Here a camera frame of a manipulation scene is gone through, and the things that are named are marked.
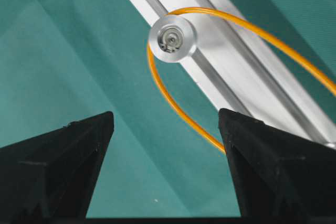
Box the orange rubber band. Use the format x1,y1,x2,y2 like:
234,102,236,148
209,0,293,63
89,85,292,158
146,7,335,154

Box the silver aluminium extrusion rail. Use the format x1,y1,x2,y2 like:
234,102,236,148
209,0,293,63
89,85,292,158
130,0,335,148

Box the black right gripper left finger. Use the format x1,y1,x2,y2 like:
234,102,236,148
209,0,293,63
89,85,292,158
1,111,114,219

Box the green table cloth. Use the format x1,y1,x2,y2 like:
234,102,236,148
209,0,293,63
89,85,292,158
1,0,335,218

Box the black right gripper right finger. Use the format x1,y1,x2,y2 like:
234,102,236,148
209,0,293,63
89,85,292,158
218,109,335,219

